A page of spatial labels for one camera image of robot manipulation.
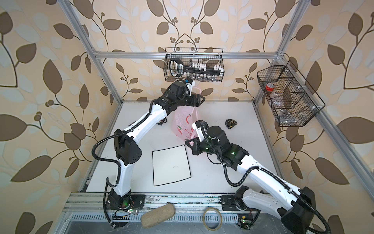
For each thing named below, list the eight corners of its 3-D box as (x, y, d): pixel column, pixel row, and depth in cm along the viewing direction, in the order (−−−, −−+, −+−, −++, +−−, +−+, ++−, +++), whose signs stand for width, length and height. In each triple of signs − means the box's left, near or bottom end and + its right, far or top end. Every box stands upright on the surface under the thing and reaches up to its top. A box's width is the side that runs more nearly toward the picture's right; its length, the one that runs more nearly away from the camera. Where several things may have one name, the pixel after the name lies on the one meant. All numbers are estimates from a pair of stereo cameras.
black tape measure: (229, 129, 105) (230, 127, 103) (223, 123, 108) (223, 121, 107) (237, 124, 108) (237, 122, 106) (230, 118, 111) (231, 116, 109)
